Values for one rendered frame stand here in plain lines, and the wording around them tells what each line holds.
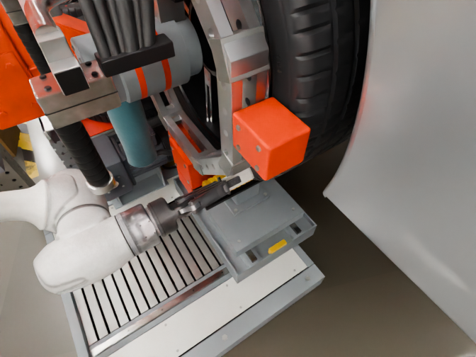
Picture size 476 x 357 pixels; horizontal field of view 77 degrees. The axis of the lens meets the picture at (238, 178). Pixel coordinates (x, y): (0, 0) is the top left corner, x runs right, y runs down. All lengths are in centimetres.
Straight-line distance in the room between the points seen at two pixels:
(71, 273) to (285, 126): 42
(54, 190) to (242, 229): 62
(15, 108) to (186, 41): 68
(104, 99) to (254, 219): 77
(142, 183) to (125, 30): 107
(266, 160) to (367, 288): 98
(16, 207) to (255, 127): 48
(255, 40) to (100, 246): 42
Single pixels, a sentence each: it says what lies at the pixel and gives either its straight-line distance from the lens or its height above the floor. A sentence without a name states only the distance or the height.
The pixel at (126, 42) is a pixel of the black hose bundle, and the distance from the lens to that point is 40.
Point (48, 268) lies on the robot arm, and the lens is 61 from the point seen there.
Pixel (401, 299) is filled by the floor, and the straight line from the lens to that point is 136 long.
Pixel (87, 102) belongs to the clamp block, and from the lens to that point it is 44.
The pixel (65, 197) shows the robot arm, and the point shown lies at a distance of 68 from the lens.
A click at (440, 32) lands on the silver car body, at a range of 33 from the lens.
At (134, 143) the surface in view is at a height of 58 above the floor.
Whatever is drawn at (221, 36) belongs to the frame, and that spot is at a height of 98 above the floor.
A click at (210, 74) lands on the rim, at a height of 77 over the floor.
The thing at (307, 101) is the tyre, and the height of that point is 90.
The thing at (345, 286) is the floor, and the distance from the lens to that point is 129.
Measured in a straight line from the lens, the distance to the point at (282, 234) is 116.
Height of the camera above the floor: 116
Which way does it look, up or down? 51 degrees down
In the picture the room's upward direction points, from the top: straight up
